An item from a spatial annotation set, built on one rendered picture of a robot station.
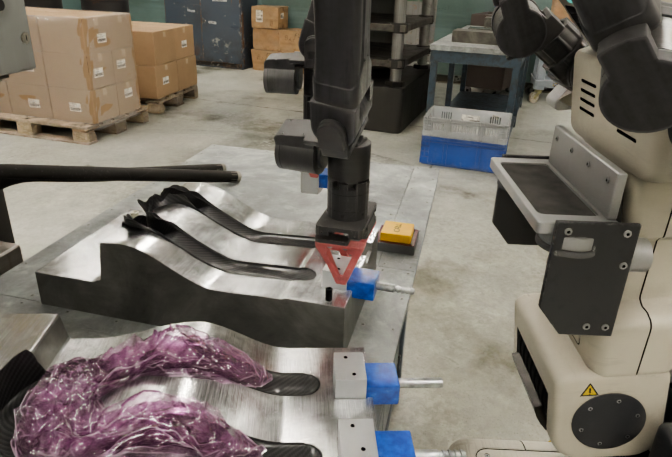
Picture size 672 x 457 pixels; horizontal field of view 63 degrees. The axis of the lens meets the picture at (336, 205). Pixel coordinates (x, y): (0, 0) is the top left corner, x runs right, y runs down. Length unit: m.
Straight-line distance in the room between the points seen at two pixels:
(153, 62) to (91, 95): 0.95
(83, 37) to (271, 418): 4.13
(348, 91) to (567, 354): 0.51
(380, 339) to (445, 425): 1.07
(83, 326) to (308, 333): 0.35
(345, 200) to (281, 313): 0.19
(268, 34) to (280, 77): 6.71
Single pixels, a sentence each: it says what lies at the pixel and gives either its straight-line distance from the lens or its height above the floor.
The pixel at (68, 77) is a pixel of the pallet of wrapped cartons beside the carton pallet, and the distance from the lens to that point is 4.75.
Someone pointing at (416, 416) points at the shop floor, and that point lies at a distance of 1.91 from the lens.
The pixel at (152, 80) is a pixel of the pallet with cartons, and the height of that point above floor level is 0.32.
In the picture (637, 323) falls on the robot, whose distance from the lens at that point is 0.85.
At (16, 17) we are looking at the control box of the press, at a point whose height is 1.19.
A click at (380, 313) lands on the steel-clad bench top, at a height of 0.80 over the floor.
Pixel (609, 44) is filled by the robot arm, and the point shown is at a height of 1.26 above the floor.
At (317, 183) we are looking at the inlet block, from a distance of 1.06.
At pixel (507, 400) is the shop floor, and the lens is 2.04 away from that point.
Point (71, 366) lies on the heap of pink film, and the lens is 0.70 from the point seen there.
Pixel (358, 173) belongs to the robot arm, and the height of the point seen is 1.07.
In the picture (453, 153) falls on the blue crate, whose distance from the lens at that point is 4.09.
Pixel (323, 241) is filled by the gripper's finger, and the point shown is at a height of 0.98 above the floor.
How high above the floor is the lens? 1.31
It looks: 23 degrees down
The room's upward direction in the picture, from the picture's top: 2 degrees clockwise
